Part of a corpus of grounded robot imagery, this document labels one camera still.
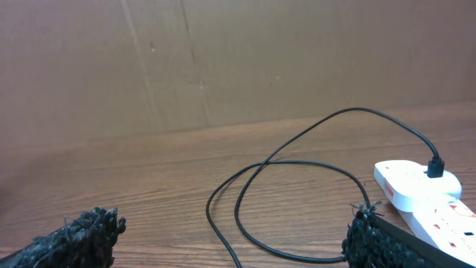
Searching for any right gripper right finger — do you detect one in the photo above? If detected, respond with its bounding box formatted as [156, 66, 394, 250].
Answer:
[342, 204, 473, 268]

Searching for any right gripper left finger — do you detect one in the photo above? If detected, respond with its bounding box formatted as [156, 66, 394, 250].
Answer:
[1, 207, 126, 268]

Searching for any white charger adapter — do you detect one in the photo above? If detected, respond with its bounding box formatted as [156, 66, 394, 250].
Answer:
[374, 160, 462, 213]

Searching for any white power strip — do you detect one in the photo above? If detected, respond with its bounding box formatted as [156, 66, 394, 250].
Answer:
[394, 198, 475, 266]

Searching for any black charging cable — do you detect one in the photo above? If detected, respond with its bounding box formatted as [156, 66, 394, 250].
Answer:
[205, 107, 446, 268]

